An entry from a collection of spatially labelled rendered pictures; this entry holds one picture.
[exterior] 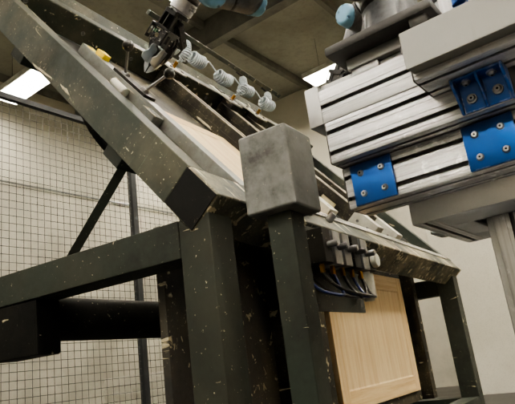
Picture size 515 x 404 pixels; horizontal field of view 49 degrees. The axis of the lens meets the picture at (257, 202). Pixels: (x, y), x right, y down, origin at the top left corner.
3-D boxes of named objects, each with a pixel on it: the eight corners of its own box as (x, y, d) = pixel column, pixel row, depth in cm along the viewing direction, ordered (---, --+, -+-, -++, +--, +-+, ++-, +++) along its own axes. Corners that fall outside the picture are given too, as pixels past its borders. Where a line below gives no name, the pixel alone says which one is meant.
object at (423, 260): (191, 233, 127) (218, 193, 125) (162, 203, 133) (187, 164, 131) (449, 285, 308) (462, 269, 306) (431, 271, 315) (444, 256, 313)
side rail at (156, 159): (163, 203, 134) (188, 164, 131) (-11, 19, 192) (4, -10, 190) (180, 207, 139) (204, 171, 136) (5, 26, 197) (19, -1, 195)
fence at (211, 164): (237, 201, 153) (245, 189, 152) (76, 51, 204) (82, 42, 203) (248, 204, 157) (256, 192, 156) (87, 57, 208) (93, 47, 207)
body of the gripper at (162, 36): (142, 35, 173) (163, 1, 170) (155, 42, 181) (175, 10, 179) (160, 49, 171) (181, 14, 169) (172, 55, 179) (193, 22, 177)
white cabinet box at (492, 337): (531, 390, 465) (473, 159, 523) (461, 396, 498) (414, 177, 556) (546, 383, 512) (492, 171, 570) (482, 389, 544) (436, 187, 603)
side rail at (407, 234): (427, 270, 308) (439, 254, 306) (293, 163, 367) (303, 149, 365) (431, 271, 315) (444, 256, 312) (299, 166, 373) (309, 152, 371)
